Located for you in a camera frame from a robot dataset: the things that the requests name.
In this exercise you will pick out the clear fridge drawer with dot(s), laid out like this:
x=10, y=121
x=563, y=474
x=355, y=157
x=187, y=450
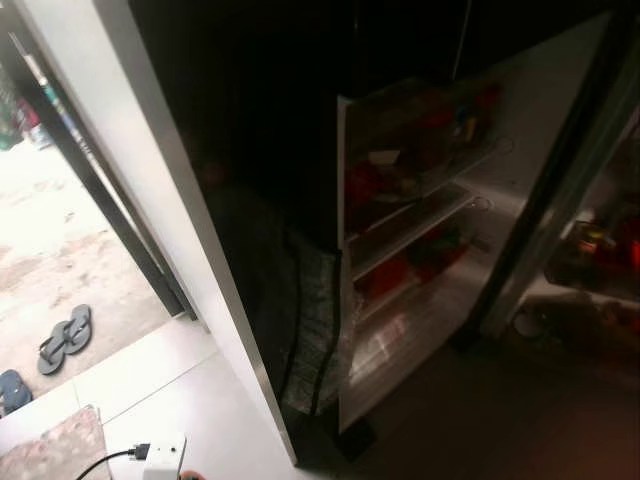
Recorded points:
x=580, y=275

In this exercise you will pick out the fridge door with white shelves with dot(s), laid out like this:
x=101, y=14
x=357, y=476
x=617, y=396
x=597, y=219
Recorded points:
x=540, y=120

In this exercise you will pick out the black glass fridge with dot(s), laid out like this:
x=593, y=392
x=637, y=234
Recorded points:
x=250, y=150

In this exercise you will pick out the red food box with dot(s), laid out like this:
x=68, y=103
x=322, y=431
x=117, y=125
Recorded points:
x=630, y=245

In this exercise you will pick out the gold lidded jar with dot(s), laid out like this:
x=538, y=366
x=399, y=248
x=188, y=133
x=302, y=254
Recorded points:
x=592, y=245

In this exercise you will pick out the clear crisper drawer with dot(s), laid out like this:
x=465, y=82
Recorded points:
x=580, y=330

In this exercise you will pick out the green and red packet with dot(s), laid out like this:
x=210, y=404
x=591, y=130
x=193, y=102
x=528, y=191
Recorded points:
x=440, y=250

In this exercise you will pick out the small yellow bottle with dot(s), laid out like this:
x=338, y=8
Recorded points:
x=468, y=129

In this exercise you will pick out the red lidded jar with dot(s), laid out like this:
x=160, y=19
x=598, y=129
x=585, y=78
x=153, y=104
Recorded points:
x=435, y=135

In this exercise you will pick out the red food packet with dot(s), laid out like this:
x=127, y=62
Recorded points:
x=385, y=278
x=365, y=185

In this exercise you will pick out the white power strip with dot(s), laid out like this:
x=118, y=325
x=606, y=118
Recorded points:
x=165, y=460

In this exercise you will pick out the black power plug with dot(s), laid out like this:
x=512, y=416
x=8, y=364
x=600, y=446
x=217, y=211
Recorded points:
x=140, y=451

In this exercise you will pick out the grey sandal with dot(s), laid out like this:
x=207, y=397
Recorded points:
x=77, y=328
x=52, y=354

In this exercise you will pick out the marble pattern floor mat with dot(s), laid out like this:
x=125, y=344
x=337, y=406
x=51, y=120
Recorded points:
x=50, y=448

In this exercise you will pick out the blue sandal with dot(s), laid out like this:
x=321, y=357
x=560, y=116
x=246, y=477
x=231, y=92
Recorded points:
x=12, y=392

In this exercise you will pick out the dark sliding door frame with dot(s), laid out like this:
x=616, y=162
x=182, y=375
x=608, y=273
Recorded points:
x=100, y=190

